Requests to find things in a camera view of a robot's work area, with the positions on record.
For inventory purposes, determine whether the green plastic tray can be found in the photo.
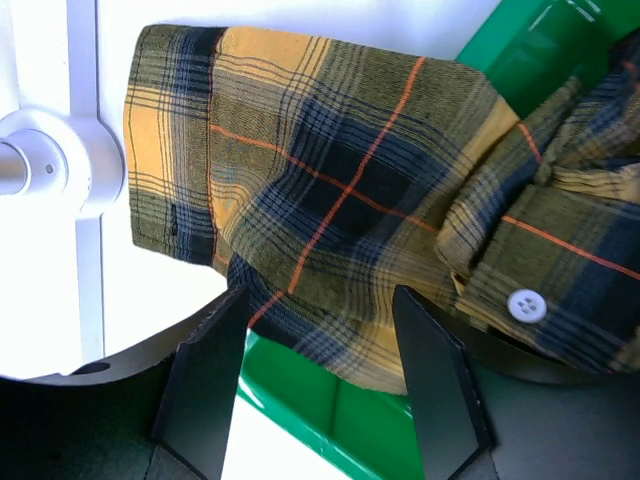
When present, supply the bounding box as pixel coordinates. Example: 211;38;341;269
238;1;639;479

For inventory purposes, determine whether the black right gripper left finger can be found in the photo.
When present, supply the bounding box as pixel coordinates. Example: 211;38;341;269
1;287;249;479

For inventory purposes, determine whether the yellow plaid flannel shirt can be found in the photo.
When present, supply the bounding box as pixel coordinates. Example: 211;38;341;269
123;25;639;394

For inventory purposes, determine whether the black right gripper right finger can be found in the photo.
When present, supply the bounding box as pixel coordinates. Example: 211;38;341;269
393;286;639;479

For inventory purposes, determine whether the white metal clothes rack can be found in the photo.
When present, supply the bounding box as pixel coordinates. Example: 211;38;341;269
1;1;124;372

